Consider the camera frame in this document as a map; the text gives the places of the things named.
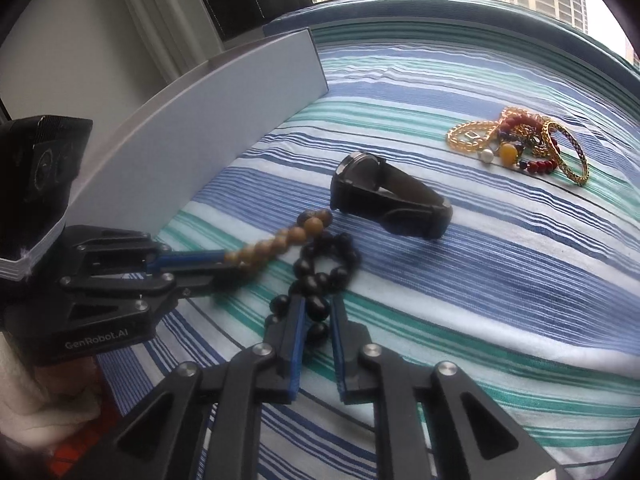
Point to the square metal pendant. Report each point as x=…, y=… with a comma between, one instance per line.
x=470, y=135

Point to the white curtain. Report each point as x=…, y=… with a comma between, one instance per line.
x=165, y=15

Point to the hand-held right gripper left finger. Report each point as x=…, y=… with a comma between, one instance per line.
x=296, y=355

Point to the white pearl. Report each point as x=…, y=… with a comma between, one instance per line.
x=485, y=156

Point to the gold bangle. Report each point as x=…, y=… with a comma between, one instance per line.
x=575, y=172

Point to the black wrist watch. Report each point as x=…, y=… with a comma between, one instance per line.
x=400, y=195

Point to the grey partition board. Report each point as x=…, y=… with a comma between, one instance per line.
x=210, y=125

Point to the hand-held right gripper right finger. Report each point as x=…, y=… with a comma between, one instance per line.
x=340, y=355

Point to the blue green striped cloth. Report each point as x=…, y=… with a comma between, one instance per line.
x=475, y=285

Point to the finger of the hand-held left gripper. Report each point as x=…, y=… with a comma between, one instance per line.
x=200, y=285
x=195, y=258

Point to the orange cloth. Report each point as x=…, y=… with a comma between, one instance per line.
x=75, y=452

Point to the amber yellow bead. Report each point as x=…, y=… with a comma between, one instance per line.
x=510, y=153

